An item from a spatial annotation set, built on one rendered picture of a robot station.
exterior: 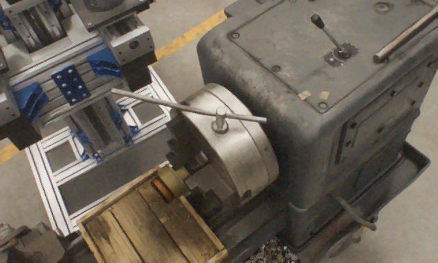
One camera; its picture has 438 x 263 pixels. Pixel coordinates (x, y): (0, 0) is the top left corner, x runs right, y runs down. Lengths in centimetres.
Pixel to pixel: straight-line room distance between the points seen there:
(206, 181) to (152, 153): 118
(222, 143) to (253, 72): 20
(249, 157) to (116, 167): 133
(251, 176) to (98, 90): 85
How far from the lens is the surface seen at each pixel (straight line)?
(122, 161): 222
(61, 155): 238
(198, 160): 112
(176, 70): 281
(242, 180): 98
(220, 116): 88
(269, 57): 105
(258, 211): 125
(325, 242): 157
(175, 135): 102
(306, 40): 110
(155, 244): 123
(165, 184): 104
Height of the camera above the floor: 201
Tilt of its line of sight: 53 degrees down
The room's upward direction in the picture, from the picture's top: 11 degrees counter-clockwise
